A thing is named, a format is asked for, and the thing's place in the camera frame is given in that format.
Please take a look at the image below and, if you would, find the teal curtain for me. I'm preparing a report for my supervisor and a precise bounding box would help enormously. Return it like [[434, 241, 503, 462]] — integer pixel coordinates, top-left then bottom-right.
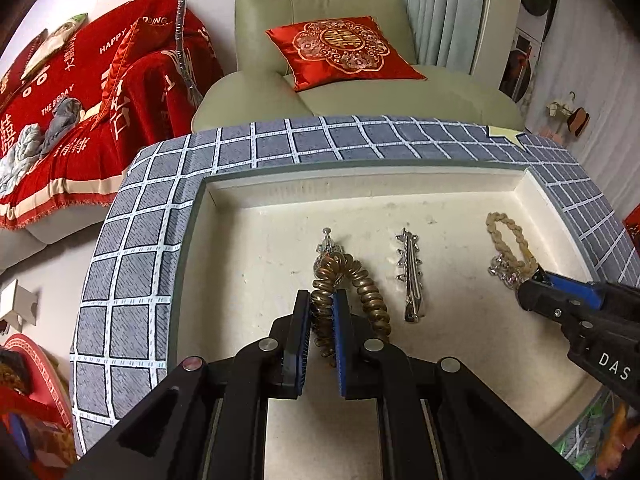
[[375, 0, 493, 73]]

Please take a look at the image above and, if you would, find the phone holder pole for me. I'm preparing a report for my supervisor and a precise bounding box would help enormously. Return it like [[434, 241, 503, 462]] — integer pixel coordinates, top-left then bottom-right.
[[172, 0, 206, 108]]

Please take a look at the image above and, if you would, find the silver fishbone hair clip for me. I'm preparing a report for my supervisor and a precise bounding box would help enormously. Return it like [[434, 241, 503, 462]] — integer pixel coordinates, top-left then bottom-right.
[[395, 227, 430, 323]]

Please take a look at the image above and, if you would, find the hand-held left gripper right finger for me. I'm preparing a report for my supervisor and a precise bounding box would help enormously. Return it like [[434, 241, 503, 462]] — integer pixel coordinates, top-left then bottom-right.
[[335, 289, 586, 480]]

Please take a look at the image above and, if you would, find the light striped blanket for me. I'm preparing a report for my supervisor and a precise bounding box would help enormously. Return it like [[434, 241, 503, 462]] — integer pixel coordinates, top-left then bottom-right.
[[0, 125, 43, 196]]

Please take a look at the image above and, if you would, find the colourful floor mat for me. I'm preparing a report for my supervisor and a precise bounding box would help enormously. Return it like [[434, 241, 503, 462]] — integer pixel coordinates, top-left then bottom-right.
[[555, 395, 640, 476]]

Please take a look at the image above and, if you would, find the red round floor mat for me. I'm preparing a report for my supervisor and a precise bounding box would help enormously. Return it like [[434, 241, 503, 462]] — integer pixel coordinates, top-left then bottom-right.
[[0, 332, 71, 411]]

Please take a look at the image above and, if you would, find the white cardboard box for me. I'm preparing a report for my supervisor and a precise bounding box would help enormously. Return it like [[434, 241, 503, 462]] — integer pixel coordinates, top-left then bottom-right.
[[0, 280, 38, 333]]

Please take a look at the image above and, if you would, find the red gift box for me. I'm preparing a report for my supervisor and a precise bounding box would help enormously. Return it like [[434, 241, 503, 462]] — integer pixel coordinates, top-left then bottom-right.
[[0, 395, 76, 476]]

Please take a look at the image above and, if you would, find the slipper rack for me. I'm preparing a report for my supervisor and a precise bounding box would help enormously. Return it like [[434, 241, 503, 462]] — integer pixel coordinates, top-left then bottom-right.
[[545, 92, 591, 141]]

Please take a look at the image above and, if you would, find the red printed cushion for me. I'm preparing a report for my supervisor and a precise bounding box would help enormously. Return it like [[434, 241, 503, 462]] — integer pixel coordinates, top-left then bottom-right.
[[0, 30, 48, 106]]

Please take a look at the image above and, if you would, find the grey checked tablecloth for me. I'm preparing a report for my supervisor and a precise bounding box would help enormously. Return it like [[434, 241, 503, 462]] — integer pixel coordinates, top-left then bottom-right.
[[70, 115, 640, 480]]

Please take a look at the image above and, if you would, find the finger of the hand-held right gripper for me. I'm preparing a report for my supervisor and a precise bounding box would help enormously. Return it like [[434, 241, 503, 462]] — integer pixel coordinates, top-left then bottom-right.
[[536, 269, 607, 307], [517, 280, 585, 322]]

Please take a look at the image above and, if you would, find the red embroidered cushion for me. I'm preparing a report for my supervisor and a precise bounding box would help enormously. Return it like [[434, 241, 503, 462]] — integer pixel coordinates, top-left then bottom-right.
[[265, 16, 428, 93]]

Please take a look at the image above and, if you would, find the white curtain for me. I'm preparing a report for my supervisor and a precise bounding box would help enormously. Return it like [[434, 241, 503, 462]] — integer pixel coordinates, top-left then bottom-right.
[[537, 0, 640, 221]]

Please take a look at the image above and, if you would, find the grey clothes pile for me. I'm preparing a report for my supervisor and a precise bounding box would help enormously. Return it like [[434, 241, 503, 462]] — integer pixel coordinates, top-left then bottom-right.
[[40, 95, 83, 156]]

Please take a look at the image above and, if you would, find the green tray with cream lining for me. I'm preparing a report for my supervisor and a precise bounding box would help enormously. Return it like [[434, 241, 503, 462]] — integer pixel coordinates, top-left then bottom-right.
[[170, 162, 626, 480]]

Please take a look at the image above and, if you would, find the white washing machine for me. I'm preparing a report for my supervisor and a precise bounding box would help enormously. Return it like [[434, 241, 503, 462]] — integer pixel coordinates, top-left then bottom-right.
[[500, 30, 543, 106]]

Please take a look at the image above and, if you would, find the beige braided bracelet with charm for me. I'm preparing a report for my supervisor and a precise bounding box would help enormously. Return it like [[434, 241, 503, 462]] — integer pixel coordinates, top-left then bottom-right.
[[486, 211, 541, 291]]

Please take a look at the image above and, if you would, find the photo print cushion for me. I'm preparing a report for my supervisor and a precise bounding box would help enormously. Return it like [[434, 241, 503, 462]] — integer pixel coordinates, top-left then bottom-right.
[[22, 12, 88, 81]]

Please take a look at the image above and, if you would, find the yellow star sticker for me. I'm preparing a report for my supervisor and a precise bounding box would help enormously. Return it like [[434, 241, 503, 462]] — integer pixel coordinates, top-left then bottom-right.
[[487, 125, 526, 151]]

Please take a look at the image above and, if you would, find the red printed blanket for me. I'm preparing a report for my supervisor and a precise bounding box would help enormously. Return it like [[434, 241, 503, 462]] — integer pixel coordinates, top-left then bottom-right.
[[0, 0, 224, 231]]

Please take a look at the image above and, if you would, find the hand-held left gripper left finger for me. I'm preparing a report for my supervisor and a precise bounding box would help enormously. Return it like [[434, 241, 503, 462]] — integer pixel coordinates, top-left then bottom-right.
[[65, 289, 312, 480]]

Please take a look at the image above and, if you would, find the brown spiral hair tie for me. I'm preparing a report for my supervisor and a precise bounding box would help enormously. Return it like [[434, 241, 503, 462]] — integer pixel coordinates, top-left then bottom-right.
[[311, 227, 393, 361]]

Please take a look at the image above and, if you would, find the red fringed cushion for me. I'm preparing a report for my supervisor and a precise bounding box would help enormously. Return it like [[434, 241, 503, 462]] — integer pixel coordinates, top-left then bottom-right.
[[100, 20, 181, 126]]

